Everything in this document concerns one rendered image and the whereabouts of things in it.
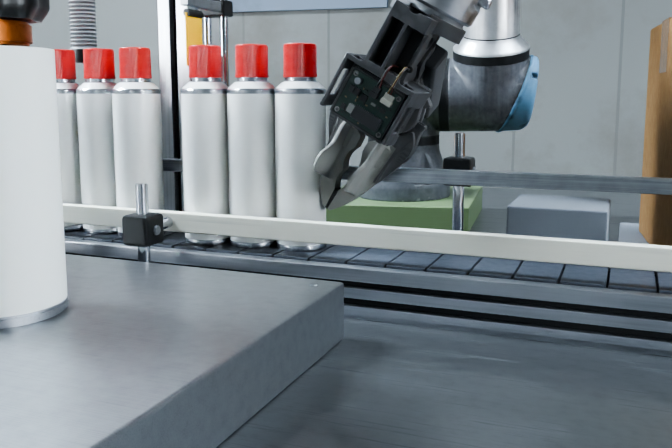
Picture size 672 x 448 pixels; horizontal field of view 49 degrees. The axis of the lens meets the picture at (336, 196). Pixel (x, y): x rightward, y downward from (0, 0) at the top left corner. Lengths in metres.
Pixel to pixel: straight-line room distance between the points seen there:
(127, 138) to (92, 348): 0.37
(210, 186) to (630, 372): 0.43
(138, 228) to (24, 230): 0.21
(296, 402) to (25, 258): 0.21
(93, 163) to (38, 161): 0.32
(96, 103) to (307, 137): 0.25
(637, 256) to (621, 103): 2.51
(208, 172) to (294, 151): 0.10
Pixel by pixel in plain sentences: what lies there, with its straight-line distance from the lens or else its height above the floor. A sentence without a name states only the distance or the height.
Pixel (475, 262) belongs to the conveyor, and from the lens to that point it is 0.70.
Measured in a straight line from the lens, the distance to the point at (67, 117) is 0.87.
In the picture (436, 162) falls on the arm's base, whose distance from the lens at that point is 1.17.
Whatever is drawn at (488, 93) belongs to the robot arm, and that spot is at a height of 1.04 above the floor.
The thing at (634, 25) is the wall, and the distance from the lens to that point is 3.15.
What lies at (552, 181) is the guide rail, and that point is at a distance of 0.70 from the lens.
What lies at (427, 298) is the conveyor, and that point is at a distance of 0.66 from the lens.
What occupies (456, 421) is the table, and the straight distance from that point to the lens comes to 0.49.
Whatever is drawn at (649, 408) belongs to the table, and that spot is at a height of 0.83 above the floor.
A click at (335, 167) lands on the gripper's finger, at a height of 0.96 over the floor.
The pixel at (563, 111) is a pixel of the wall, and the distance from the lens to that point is 3.12.
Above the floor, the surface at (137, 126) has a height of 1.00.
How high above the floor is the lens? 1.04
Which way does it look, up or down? 8 degrees down
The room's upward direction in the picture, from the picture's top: straight up
